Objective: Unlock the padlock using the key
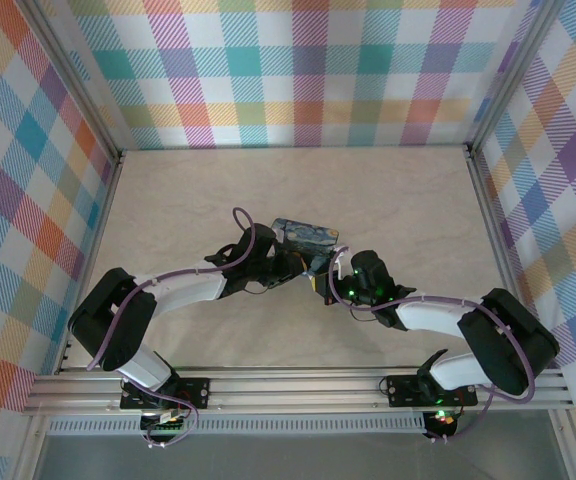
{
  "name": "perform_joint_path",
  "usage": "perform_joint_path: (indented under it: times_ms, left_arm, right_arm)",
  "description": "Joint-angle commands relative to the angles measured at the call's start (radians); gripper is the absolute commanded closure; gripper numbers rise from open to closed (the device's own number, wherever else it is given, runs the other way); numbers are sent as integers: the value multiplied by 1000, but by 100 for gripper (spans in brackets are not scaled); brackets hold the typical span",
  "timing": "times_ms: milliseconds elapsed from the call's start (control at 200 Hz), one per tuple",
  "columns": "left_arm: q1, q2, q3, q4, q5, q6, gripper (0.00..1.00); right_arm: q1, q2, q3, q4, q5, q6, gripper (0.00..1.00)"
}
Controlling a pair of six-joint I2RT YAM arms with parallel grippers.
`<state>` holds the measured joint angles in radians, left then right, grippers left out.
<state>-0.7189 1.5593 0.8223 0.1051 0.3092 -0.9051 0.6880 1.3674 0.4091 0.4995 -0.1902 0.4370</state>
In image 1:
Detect starry night painted tin box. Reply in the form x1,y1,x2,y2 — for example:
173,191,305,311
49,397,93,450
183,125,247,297
271,217,342,267

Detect plaid colourful backdrop cloth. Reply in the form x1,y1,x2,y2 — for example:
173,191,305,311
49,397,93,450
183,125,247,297
472,0,576,480
0,0,117,480
72,0,524,151

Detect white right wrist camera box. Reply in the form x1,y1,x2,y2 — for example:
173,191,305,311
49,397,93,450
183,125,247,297
328,245,351,282

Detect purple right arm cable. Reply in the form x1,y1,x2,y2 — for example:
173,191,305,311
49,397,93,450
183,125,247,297
330,248,537,444

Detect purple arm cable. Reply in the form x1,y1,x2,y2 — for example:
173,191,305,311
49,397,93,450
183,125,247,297
87,206,269,449
330,248,537,444

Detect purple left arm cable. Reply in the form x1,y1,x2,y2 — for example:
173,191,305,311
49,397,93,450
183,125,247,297
87,206,269,449

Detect wide aluminium frame rail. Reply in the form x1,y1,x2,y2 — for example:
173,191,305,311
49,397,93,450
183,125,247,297
21,366,575,416

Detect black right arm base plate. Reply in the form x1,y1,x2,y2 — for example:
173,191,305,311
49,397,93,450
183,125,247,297
385,373,479,409

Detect grey slotted cable duct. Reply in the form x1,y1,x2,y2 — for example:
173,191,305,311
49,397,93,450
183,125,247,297
47,412,429,435

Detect aluminium table side rail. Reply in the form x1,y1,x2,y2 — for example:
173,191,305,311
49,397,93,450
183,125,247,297
464,143,553,372
53,149,128,376

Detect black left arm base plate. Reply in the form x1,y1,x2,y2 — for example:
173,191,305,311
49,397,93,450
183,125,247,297
119,377,212,412

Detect aluminium frame post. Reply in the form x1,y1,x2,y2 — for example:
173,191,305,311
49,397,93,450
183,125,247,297
465,0,564,156
20,0,125,169

